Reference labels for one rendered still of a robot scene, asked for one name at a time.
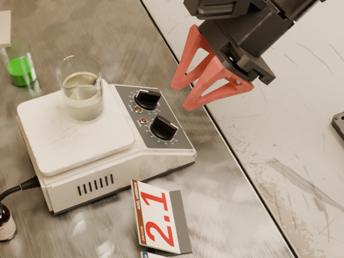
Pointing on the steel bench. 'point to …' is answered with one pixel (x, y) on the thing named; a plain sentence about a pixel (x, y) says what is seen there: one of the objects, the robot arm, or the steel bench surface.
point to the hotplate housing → (106, 170)
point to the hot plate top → (71, 133)
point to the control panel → (130, 104)
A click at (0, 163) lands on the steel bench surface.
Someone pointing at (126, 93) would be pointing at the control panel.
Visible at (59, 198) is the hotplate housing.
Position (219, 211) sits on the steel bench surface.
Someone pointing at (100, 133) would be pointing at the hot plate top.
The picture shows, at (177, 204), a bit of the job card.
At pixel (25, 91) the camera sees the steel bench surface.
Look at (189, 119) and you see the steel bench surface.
